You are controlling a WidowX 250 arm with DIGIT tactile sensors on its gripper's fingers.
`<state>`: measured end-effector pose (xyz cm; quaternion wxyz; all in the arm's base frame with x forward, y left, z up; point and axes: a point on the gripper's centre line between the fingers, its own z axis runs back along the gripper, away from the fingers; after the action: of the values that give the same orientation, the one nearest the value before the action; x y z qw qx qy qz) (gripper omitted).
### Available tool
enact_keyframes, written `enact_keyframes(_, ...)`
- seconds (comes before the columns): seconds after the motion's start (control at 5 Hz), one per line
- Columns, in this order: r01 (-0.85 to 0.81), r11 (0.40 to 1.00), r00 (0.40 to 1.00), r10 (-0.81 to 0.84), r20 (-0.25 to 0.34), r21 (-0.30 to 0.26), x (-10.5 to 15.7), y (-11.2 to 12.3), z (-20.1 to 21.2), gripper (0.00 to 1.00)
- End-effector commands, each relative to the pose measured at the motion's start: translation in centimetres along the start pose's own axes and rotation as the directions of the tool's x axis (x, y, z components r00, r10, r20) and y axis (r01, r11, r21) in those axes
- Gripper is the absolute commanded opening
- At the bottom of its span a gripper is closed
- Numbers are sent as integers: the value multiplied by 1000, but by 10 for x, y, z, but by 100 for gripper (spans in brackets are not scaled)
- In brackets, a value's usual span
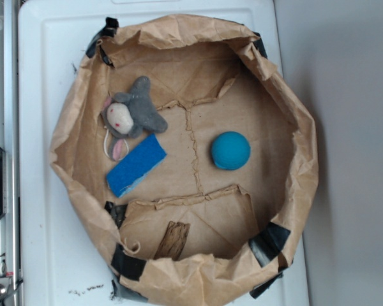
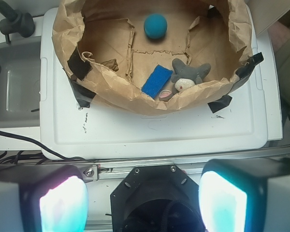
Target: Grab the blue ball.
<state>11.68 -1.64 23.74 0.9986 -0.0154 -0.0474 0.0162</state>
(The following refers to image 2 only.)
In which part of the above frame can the grey plush toy animal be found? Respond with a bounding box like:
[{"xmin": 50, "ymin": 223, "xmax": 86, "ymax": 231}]
[{"xmin": 159, "ymin": 58, "xmax": 211, "ymax": 102}]

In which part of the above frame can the aluminium frame rail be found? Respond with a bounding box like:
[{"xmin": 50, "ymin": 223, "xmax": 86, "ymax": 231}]
[{"xmin": 0, "ymin": 145, "xmax": 290, "ymax": 182}]

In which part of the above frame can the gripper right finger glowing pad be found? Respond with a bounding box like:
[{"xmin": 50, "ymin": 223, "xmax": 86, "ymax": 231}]
[{"xmin": 199, "ymin": 158, "xmax": 290, "ymax": 232}]

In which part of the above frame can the black cable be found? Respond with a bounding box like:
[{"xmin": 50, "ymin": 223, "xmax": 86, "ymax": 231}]
[{"xmin": 0, "ymin": 128, "xmax": 87, "ymax": 162}]

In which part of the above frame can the blue ball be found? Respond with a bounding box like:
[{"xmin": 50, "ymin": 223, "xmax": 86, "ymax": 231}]
[{"xmin": 144, "ymin": 14, "xmax": 168, "ymax": 40}]

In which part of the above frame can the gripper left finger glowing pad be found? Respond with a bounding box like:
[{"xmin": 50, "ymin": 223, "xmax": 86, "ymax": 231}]
[{"xmin": 0, "ymin": 164, "xmax": 88, "ymax": 232}]

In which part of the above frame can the dark grey toy faucet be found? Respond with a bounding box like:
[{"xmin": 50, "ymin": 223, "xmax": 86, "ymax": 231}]
[{"xmin": 0, "ymin": 0, "xmax": 35, "ymax": 44}]

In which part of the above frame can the brown paper bag basin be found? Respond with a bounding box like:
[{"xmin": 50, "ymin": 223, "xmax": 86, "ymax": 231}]
[{"xmin": 52, "ymin": 0, "xmax": 252, "ymax": 116}]

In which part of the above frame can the blue sponge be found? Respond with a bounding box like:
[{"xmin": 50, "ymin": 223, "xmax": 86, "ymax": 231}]
[{"xmin": 141, "ymin": 65, "xmax": 173, "ymax": 98}]

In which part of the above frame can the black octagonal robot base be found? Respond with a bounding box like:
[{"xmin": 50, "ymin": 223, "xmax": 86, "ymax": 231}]
[{"xmin": 110, "ymin": 165, "xmax": 205, "ymax": 232}]

